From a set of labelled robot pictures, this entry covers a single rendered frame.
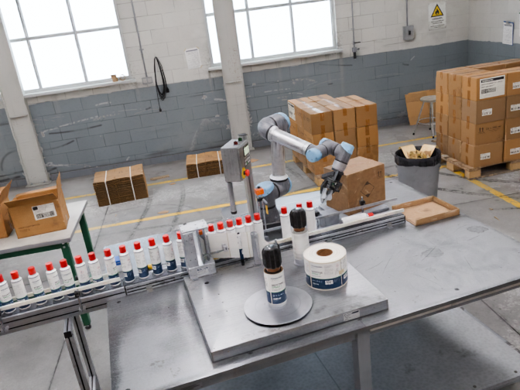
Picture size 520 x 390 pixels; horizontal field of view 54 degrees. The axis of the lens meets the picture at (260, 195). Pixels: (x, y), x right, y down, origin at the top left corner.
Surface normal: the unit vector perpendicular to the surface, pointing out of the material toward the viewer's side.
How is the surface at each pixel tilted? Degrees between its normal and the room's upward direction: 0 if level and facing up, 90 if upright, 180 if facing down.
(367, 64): 90
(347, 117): 90
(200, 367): 0
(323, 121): 90
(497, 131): 90
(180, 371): 0
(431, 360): 1
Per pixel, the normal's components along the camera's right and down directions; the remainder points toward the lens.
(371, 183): 0.47, 0.25
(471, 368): -0.13, -0.93
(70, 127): 0.17, 0.33
